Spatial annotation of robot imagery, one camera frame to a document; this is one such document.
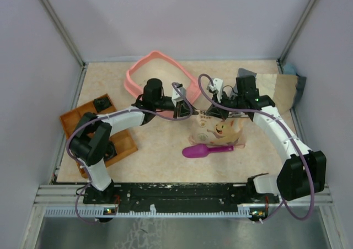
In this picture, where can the grey beige folded cloth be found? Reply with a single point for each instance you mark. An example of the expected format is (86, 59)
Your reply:
(286, 90)

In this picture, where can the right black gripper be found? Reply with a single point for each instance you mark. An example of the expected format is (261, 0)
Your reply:
(216, 111)

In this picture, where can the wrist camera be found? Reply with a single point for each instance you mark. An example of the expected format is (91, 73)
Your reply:
(178, 93)
(216, 86)

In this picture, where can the beige cat litter bag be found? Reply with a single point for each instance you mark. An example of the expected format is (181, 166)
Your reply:
(214, 131)

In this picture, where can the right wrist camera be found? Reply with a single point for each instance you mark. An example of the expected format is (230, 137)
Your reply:
(216, 86)

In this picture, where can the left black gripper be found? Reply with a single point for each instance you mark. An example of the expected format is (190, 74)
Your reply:
(182, 108)

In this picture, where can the pink litter box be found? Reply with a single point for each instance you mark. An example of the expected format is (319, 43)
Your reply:
(158, 65)

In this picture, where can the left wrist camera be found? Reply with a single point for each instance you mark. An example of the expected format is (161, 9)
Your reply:
(178, 93)

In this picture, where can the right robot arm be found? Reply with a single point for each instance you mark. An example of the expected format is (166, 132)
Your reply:
(303, 170)

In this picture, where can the blue cloth in corner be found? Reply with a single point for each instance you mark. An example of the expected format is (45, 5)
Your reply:
(289, 69)

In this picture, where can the black part front tray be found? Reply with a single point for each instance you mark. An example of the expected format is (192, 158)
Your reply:
(110, 151)

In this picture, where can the purple plastic scoop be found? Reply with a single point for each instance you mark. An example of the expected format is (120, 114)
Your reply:
(202, 150)

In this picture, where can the orange compartment tray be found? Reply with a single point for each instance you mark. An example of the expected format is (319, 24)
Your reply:
(123, 142)

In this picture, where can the black part in tray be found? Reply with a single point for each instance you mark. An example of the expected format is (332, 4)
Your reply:
(102, 103)

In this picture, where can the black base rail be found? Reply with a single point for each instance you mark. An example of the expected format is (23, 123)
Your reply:
(177, 197)

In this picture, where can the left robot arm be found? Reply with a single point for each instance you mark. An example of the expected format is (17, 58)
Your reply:
(89, 142)

